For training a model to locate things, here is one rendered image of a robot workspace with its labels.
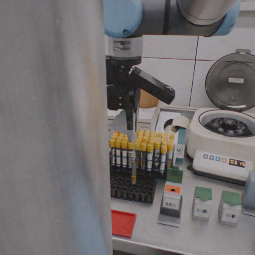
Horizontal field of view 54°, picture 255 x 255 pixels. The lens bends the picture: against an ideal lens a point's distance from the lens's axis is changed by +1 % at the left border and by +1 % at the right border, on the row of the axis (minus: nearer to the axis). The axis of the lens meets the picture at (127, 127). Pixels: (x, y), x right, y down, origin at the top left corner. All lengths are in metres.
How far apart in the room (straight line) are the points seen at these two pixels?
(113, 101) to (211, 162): 0.38
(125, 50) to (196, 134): 0.39
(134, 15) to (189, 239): 0.49
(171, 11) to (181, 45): 0.65
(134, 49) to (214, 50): 0.58
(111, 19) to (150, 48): 0.68
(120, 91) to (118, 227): 0.32
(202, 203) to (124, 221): 0.19
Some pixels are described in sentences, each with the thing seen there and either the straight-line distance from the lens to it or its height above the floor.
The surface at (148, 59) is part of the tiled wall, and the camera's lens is 1.09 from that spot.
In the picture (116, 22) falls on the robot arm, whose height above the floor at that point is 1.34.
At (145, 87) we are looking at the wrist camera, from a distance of 0.56.
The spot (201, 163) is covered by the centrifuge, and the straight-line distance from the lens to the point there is 0.81.
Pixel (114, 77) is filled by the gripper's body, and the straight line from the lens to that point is 0.58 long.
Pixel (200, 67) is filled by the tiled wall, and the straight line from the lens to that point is 1.09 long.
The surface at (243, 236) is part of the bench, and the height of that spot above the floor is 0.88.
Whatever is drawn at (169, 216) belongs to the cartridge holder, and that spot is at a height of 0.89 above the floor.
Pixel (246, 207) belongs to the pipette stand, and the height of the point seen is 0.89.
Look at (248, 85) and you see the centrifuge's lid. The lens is 1.07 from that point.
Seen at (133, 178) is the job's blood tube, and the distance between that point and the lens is 0.71.
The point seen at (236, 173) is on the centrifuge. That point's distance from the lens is 0.81.
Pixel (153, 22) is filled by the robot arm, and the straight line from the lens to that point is 0.42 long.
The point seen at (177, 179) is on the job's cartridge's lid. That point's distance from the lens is 0.66.
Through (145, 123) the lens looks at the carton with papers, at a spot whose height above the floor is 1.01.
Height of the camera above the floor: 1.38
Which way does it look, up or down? 28 degrees down
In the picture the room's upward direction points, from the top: straight up
